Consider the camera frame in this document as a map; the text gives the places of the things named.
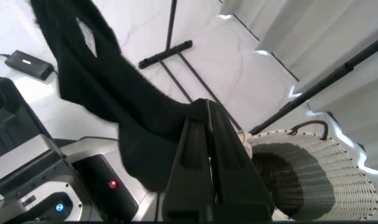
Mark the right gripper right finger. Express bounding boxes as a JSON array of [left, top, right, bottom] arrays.
[[208, 99, 275, 222]]

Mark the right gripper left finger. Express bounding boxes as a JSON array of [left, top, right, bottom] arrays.
[[162, 100, 215, 222]]

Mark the black garment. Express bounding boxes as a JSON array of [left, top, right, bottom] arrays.
[[29, 0, 209, 193]]

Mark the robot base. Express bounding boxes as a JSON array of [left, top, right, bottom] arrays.
[[0, 76, 165, 224]]

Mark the white laundry basket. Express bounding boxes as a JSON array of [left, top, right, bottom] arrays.
[[244, 119, 378, 222]]

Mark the black clothes rack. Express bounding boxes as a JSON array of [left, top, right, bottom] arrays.
[[137, 0, 378, 136]]

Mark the cream printed garment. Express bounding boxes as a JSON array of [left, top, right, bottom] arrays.
[[236, 129, 254, 160]]

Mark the white curtain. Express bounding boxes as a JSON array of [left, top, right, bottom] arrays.
[[219, 0, 378, 172]]

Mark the black power adapter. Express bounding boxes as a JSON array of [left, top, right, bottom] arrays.
[[4, 50, 55, 82]]

